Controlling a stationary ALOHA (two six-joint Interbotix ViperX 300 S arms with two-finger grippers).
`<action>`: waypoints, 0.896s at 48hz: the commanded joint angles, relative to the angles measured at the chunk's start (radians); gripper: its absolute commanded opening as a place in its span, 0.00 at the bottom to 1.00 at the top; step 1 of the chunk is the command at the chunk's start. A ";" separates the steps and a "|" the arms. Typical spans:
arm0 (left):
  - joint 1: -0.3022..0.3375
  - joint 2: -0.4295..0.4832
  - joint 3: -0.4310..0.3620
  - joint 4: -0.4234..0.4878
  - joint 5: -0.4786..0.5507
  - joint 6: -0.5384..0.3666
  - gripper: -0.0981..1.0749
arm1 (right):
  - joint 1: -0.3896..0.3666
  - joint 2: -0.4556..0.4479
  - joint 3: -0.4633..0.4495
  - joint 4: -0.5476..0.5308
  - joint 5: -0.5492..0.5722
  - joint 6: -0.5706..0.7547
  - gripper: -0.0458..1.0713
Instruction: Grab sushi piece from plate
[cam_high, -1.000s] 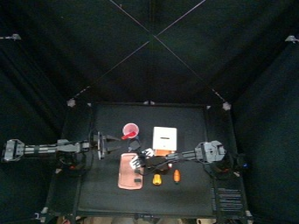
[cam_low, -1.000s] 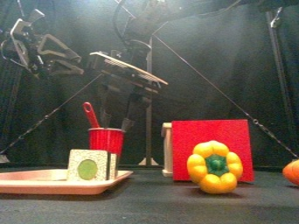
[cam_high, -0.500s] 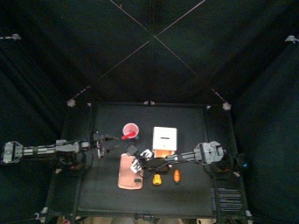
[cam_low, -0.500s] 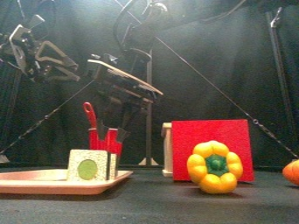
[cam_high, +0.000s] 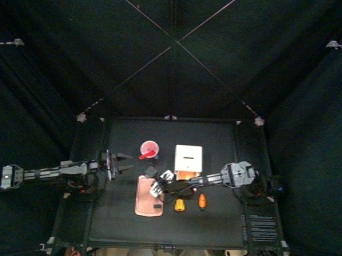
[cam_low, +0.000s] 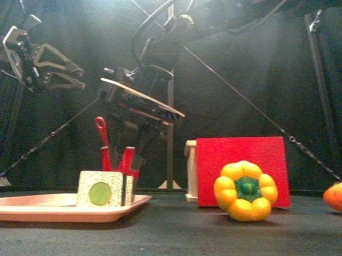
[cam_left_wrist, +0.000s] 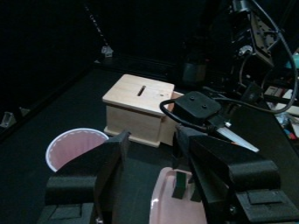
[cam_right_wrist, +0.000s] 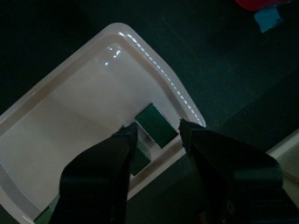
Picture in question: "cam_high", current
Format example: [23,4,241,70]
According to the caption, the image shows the pink rectangular plate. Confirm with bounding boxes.
[133,174,165,218]

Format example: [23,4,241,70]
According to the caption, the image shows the orange toy carrot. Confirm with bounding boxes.
[196,193,208,210]

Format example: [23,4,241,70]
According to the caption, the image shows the light wooden box with slot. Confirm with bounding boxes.
[173,144,204,173]

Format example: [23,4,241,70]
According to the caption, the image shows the red toy cup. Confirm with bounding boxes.
[137,140,161,161]

